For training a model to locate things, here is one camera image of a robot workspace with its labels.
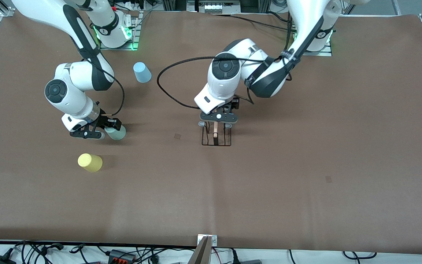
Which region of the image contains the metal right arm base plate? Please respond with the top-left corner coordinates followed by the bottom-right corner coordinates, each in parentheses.
top-left (99, 10), bottom-right (140, 51)

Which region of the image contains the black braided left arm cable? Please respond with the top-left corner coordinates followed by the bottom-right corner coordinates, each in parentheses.
top-left (156, 55), bottom-right (292, 110)

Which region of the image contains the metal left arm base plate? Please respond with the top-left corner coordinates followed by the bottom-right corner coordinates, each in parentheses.
top-left (294, 35), bottom-right (333, 57)

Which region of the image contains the tangled black cable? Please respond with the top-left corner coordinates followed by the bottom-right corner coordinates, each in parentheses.
top-left (13, 240), bottom-right (66, 264)

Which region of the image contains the tan wedge-shaped beam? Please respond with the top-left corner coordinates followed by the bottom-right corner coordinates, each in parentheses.
top-left (187, 236), bottom-right (214, 264)

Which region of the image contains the black orange connector block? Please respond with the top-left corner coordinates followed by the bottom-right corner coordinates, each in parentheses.
top-left (107, 249), bottom-right (137, 263)

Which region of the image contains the yellow plastic cup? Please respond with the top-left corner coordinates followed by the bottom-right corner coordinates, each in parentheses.
top-left (78, 153), bottom-right (103, 173)

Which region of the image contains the pale green plastic cup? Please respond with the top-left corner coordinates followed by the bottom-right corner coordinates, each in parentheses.
top-left (105, 124), bottom-right (127, 141)

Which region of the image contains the black wire cup holder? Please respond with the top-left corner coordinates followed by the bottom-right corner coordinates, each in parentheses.
top-left (197, 121), bottom-right (233, 147)

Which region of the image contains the white socket strip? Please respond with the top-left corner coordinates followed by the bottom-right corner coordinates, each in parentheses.
top-left (196, 0), bottom-right (241, 12)

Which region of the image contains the light blue plastic cup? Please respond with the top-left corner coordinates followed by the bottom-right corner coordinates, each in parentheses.
top-left (133, 62), bottom-right (152, 84)

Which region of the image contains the brown table cover mat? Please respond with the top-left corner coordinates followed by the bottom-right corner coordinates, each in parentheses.
top-left (0, 8), bottom-right (422, 256)

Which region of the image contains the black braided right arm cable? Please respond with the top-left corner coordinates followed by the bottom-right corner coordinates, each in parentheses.
top-left (83, 58), bottom-right (126, 117)

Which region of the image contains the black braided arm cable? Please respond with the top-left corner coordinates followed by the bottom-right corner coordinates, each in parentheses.
top-left (156, 55), bottom-right (292, 110)
top-left (83, 58), bottom-right (126, 117)

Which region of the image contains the long black cable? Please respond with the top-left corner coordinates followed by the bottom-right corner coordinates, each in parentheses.
top-left (211, 12), bottom-right (293, 33)

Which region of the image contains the black looped cable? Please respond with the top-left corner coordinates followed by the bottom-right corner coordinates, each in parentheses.
top-left (343, 251), bottom-right (377, 260)

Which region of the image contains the small metal bracket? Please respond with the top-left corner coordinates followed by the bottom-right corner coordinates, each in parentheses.
top-left (197, 235), bottom-right (218, 246)

